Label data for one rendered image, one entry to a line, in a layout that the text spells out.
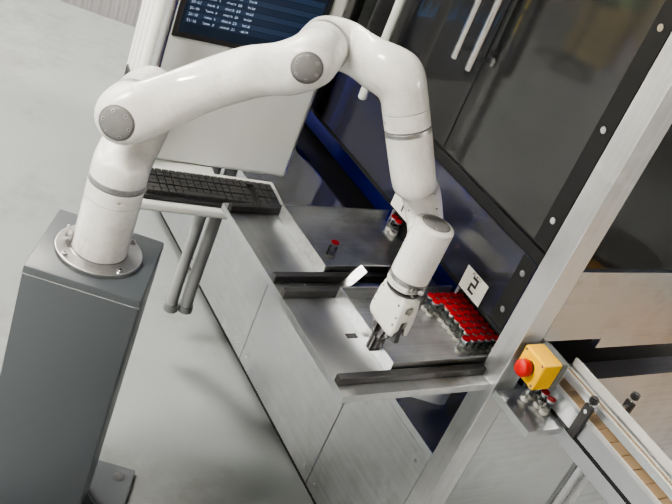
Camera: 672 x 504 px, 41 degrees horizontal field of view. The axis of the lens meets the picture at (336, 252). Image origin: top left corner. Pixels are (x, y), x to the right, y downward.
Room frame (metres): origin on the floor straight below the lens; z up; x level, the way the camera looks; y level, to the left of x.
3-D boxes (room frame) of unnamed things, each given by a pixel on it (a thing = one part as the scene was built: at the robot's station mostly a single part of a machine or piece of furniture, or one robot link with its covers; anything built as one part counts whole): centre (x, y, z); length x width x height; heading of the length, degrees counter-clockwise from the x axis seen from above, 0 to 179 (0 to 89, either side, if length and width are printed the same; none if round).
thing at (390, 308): (1.64, -0.16, 1.03); 0.10 x 0.07 x 0.11; 39
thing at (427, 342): (1.81, -0.25, 0.90); 0.34 x 0.26 x 0.04; 129
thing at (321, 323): (1.89, -0.09, 0.87); 0.70 x 0.48 x 0.02; 39
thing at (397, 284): (1.63, -0.16, 1.09); 0.09 x 0.08 x 0.03; 39
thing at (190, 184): (2.16, 0.38, 0.82); 0.40 x 0.14 x 0.02; 121
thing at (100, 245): (1.63, 0.48, 0.95); 0.19 x 0.19 x 0.18
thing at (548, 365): (1.69, -0.50, 0.99); 0.08 x 0.07 x 0.07; 129
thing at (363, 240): (2.07, -0.04, 0.90); 0.34 x 0.26 x 0.04; 129
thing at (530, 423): (1.70, -0.55, 0.87); 0.14 x 0.13 x 0.02; 129
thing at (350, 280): (1.84, -0.02, 0.91); 0.14 x 0.03 x 0.06; 129
